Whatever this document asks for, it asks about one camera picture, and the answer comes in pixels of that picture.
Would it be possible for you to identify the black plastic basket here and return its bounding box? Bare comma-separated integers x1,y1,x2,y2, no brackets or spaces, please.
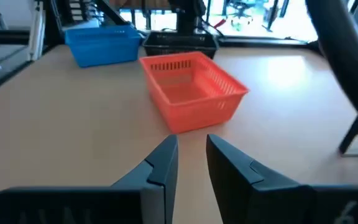
142,30,220,60

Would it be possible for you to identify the black metal shelf end frame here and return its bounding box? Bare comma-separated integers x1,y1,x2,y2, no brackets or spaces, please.
338,114,358,156

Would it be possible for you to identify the office chair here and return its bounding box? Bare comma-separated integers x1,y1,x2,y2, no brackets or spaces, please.
227,0,256,22

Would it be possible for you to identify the blue plastic basket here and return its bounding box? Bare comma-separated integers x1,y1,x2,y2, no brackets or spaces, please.
64,24,143,69

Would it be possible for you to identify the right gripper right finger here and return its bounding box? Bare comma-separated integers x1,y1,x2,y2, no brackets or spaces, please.
206,134,358,224

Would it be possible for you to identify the orange plastic basket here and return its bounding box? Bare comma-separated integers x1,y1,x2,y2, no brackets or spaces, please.
139,50,250,135

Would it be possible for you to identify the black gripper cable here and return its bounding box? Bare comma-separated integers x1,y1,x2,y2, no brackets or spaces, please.
304,0,358,138

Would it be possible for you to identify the silver aluminium bracket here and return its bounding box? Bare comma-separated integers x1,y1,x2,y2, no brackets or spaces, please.
27,0,47,62

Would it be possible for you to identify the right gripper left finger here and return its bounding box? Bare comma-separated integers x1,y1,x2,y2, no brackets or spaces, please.
0,134,179,224

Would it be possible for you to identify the red cable tag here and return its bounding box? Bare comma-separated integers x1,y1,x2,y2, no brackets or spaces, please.
213,17,228,29

